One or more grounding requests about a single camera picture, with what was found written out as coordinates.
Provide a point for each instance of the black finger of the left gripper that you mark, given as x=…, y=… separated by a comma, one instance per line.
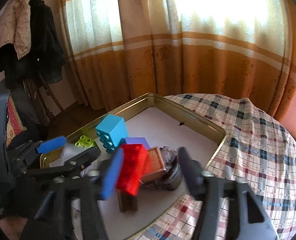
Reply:
x=72, y=167

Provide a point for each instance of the brown wooden chair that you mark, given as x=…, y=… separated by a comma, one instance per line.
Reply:
x=44, y=114

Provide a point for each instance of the clear plastic case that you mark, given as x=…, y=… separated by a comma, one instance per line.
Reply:
x=69, y=151

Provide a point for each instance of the black hanging coat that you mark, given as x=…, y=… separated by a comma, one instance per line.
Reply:
x=46, y=56

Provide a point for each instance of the red toy building block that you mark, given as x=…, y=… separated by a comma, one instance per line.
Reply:
x=134, y=163

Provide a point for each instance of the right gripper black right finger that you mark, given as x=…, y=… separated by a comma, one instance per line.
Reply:
x=192, y=173

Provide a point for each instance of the plaid tablecloth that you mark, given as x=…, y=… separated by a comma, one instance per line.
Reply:
x=257, y=148

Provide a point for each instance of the copper rose gift box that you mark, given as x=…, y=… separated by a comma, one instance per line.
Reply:
x=155, y=167

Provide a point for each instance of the person left hand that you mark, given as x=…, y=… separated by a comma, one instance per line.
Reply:
x=13, y=226

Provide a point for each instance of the beige quilted jacket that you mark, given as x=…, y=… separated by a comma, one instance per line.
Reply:
x=15, y=27

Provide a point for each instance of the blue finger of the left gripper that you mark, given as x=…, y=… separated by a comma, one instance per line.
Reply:
x=48, y=146

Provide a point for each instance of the teal toy building block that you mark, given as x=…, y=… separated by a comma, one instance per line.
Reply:
x=111, y=132

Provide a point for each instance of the orange cream striped curtain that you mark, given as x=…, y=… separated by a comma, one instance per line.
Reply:
x=121, y=49

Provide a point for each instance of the purple rectangular block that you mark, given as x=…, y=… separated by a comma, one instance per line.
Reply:
x=137, y=140

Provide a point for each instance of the green soccer ball block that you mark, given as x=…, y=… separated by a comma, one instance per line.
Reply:
x=85, y=142

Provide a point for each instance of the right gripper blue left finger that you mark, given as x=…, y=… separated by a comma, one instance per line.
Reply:
x=109, y=172

